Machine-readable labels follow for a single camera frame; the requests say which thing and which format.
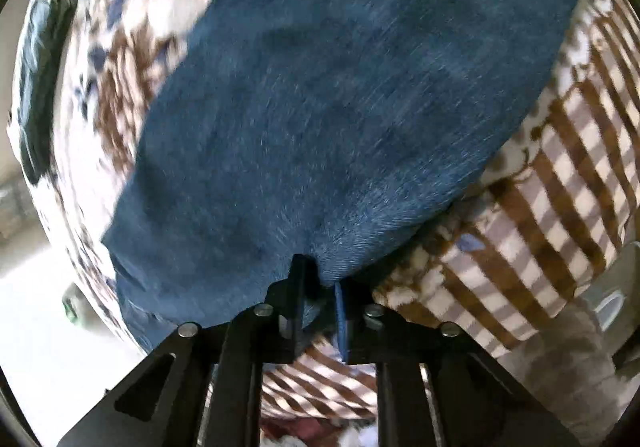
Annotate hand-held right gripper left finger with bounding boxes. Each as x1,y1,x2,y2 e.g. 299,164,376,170
57,254,322,447

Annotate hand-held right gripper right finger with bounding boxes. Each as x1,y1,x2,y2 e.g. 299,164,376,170
334,277,581,447

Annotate blue denim pants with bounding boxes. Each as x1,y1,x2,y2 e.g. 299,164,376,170
101,0,592,355

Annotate floral and checked fleece blanket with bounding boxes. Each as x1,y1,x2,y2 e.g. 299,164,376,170
7,0,640,430

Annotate grey fuzzy rug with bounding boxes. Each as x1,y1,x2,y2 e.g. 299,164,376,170
492,299,623,447

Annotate small green object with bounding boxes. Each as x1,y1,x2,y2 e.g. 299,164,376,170
61,283,85,328

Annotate grey plastic object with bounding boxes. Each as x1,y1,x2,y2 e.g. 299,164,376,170
582,242,640,334

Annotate dark teal fuzzy cloth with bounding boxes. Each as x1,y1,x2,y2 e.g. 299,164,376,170
17,0,79,184

